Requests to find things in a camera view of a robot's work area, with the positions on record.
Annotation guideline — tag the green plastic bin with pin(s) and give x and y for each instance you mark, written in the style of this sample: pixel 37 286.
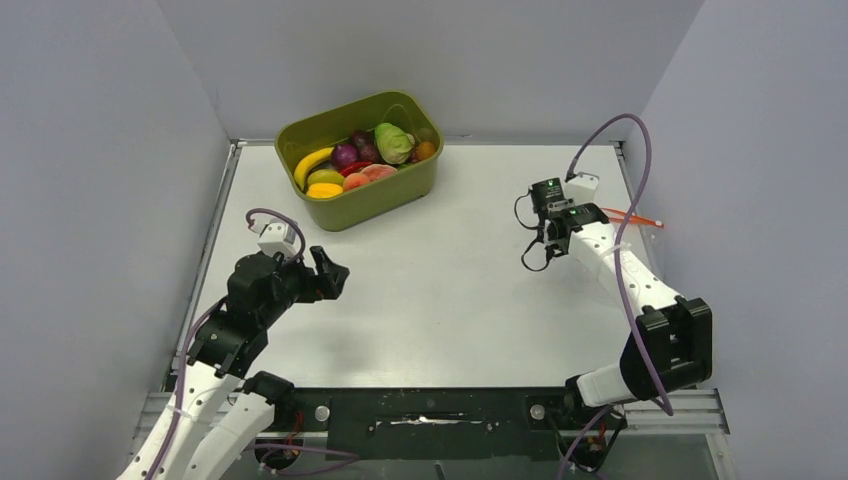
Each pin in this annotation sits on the green plastic bin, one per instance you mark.
pixel 410 182

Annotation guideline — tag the small orange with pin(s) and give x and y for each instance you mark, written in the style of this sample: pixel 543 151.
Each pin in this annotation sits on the small orange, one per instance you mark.
pixel 424 150

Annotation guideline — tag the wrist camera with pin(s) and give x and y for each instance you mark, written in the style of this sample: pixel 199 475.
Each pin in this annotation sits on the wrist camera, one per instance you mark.
pixel 581 189
pixel 278 238

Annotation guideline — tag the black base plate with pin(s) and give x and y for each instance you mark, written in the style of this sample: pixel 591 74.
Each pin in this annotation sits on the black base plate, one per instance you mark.
pixel 463 423

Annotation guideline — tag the red chili pepper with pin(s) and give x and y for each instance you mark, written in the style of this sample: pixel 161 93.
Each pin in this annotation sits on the red chili pepper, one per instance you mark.
pixel 355 167

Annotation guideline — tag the purple red onion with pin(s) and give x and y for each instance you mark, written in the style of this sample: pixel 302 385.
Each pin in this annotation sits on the purple red onion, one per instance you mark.
pixel 343 155

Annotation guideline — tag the green cabbage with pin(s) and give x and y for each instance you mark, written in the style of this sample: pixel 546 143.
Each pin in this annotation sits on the green cabbage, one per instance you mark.
pixel 394 144

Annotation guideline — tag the clear zip top bag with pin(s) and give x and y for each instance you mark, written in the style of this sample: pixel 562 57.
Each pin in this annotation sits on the clear zip top bag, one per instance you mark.
pixel 618 216

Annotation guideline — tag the orange peach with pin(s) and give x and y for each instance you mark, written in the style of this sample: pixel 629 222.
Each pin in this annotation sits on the orange peach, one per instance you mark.
pixel 355 180

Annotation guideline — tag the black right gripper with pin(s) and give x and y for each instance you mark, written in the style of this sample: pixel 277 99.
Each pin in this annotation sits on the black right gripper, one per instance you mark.
pixel 555 247

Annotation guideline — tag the pink peach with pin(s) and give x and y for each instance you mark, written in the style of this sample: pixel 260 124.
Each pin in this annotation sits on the pink peach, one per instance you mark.
pixel 375 172

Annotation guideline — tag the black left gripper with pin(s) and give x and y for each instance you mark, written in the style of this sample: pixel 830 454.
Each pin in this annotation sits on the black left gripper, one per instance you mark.
pixel 323 286

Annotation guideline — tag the yellow banana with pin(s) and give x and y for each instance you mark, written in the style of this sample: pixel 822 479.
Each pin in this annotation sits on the yellow banana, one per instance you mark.
pixel 308 163

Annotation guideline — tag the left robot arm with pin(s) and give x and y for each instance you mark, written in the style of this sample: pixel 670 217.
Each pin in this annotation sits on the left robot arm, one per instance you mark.
pixel 216 408

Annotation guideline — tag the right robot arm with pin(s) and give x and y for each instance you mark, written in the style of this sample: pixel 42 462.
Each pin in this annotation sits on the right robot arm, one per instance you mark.
pixel 670 344

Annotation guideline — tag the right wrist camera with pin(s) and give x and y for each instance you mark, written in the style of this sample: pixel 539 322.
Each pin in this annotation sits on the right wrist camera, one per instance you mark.
pixel 581 189

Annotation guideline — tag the green yellow mango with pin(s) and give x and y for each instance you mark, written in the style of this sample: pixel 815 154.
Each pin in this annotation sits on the green yellow mango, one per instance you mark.
pixel 329 176

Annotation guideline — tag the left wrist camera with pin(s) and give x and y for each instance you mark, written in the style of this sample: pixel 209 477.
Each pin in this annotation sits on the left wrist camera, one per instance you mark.
pixel 278 238

